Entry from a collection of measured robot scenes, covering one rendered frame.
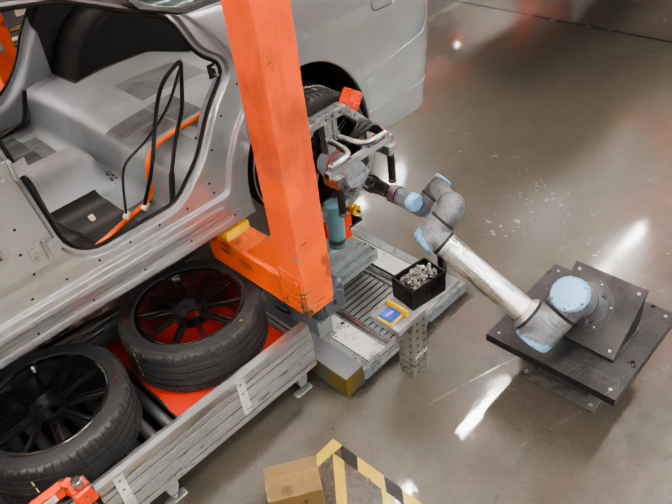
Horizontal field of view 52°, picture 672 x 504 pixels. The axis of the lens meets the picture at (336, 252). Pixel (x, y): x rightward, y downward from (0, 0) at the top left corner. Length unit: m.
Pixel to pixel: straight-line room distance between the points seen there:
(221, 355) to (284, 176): 0.90
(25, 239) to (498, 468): 2.07
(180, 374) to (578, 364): 1.68
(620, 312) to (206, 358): 1.75
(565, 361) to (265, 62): 1.74
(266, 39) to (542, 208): 2.55
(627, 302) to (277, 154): 1.59
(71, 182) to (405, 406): 1.93
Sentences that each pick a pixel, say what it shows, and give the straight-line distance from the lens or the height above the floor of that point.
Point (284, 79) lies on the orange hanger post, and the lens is 2.39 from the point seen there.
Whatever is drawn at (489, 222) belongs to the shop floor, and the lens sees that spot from 4.27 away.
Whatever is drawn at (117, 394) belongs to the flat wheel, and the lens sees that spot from 2.94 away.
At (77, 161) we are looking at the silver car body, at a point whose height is 0.94.
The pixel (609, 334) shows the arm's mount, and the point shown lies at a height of 0.38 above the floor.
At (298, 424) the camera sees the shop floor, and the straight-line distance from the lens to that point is 3.26.
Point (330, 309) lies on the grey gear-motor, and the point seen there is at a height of 0.30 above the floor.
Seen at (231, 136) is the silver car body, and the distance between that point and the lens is 3.03.
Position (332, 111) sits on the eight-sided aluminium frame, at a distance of 3.17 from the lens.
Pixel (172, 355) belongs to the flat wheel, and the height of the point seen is 0.50.
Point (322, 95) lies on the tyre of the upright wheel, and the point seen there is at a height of 1.17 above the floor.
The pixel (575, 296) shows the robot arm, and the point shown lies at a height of 0.62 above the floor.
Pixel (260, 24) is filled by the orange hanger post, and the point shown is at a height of 1.80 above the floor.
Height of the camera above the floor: 2.58
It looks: 39 degrees down
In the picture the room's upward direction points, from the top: 8 degrees counter-clockwise
